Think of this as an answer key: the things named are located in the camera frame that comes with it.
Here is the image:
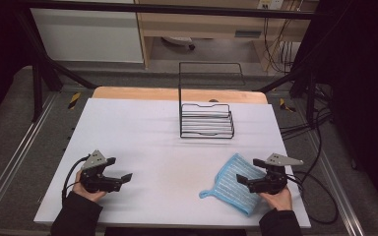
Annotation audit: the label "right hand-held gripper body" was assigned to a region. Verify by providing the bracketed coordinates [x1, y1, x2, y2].
[247, 152, 304, 196]

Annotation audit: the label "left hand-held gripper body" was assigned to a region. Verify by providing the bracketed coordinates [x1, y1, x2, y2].
[79, 149, 123, 195]

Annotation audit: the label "blue striped towel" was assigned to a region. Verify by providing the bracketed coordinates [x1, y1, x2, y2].
[199, 152, 267, 217]

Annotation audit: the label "black wire rack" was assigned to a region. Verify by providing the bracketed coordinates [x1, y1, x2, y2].
[177, 61, 246, 140]

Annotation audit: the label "person's left hand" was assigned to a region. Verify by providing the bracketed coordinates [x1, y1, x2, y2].
[72, 169, 108, 204]

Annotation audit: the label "person's right hand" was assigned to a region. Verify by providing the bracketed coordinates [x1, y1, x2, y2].
[259, 185, 293, 212]

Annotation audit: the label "white table cover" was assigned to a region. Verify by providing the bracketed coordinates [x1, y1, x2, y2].
[33, 97, 312, 229]

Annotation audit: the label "yellow black tape marker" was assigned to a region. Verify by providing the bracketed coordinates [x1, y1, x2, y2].
[279, 97, 296, 113]
[67, 91, 82, 110]

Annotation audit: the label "white cabinet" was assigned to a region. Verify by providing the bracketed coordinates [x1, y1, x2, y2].
[31, 8, 145, 64]

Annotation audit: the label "white chair base with wheel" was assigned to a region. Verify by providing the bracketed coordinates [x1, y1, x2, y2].
[161, 35, 196, 51]

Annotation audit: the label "wooden desk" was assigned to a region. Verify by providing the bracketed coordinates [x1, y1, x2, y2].
[134, 0, 319, 72]

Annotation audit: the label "left hand-held gripper cable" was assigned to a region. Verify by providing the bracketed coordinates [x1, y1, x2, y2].
[61, 156, 91, 206]

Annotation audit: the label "hand-held gripper cable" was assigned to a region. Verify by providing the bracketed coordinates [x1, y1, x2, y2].
[286, 170, 340, 226]
[61, 156, 91, 206]

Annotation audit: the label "aluminium rail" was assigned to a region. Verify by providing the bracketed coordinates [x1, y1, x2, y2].
[308, 131, 366, 236]
[0, 92, 59, 215]

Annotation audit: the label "black floor cables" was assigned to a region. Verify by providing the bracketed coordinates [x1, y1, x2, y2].
[280, 84, 335, 185]

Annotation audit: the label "right hand-held gripper cable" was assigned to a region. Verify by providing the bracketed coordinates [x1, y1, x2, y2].
[286, 170, 340, 226]

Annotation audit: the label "black frame strut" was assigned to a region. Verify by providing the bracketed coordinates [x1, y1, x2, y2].
[14, 9, 97, 123]
[257, 65, 319, 128]

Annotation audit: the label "bundle of hanging cables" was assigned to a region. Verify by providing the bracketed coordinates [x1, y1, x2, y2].
[263, 16, 301, 75]

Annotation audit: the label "white wall socket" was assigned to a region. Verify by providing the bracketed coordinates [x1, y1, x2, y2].
[257, 0, 284, 11]

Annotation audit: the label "black frame crossbar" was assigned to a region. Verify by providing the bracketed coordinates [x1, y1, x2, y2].
[19, 0, 323, 20]

